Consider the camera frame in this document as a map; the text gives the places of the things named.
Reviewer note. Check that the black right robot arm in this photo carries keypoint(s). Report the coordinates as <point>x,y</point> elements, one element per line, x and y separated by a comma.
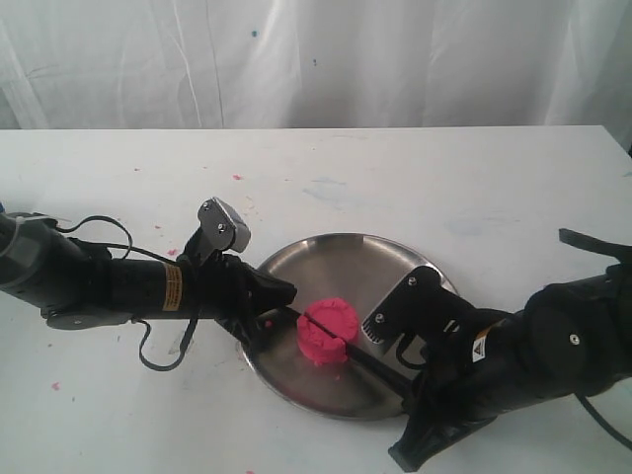
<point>571,338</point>

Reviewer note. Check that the round steel plate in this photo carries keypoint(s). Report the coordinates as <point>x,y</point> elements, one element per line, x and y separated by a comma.
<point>359,268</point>

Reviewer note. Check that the pink dough lump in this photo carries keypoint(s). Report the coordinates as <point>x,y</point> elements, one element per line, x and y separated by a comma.
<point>338,316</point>

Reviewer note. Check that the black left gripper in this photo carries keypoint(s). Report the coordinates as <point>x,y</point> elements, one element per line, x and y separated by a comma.
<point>244,302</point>

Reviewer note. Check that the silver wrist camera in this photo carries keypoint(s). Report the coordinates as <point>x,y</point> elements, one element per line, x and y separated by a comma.
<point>418,305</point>
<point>222,228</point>

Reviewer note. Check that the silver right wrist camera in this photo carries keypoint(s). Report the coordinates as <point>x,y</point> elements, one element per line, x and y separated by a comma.
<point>418,305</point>

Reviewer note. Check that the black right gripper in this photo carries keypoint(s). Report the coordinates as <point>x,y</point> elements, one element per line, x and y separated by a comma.
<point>470,376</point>

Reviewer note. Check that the white backdrop curtain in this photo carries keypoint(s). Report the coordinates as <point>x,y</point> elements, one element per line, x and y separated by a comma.
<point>266,64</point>

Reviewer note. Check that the black knife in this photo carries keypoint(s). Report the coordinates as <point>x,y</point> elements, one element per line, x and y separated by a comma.
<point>395,381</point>

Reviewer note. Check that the clear tape piece lower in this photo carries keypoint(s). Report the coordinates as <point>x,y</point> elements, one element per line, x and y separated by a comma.
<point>178,348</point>

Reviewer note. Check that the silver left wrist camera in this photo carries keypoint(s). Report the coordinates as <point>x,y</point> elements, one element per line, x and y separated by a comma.
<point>222,228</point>

